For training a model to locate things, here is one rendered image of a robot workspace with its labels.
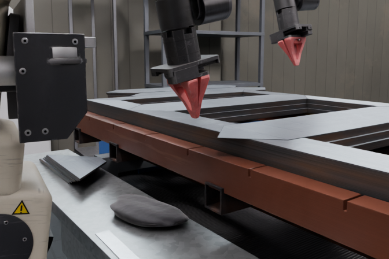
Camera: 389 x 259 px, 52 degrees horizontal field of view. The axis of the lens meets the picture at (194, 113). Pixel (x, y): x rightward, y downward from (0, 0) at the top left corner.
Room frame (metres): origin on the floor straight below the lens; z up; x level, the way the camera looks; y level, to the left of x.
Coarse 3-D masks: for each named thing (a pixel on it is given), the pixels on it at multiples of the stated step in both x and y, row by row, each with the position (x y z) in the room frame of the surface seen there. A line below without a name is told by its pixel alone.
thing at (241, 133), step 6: (222, 132) 0.77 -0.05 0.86; (228, 132) 0.77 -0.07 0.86; (234, 132) 0.77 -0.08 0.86; (240, 132) 0.77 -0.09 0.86; (246, 132) 0.77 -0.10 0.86; (252, 132) 0.77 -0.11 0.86; (246, 138) 0.71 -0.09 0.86; (252, 138) 0.71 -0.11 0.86; (258, 138) 0.71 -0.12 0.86; (264, 138) 0.71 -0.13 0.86; (270, 138) 0.71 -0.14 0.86; (276, 138) 0.71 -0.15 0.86; (282, 138) 0.71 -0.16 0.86
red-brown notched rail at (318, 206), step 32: (96, 128) 1.19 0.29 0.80; (128, 128) 1.02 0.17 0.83; (160, 160) 0.88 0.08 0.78; (192, 160) 0.78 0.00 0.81; (224, 160) 0.70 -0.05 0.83; (224, 192) 0.70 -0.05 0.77; (256, 192) 0.63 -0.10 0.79; (288, 192) 0.58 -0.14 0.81; (320, 192) 0.53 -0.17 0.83; (352, 192) 0.53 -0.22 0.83; (320, 224) 0.53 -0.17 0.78; (352, 224) 0.49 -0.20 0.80; (384, 224) 0.45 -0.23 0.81; (384, 256) 0.45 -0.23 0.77
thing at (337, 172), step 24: (216, 96) 1.60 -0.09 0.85; (240, 96) 1.67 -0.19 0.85; (120, 120) 1.15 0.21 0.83; (144, 120) 1.03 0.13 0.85; (168, 120) 0.93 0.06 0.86; (240, 120) 1.21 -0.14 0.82; (216, 144) 0.79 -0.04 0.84; (240, 144) 0.73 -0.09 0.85; (264, 144) 0.68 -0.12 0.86; (336, 144) 0.77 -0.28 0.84; (360, 144) 0.81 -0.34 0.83; (384, 144) 0.86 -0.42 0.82; (288, 168) 0.63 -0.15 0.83; (312, 168) 0.60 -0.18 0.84; (336, 168) 0.56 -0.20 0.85; (360, 168) 0.53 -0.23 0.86; (360, 192) 0.53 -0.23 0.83; (384, 192) 0.50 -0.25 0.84
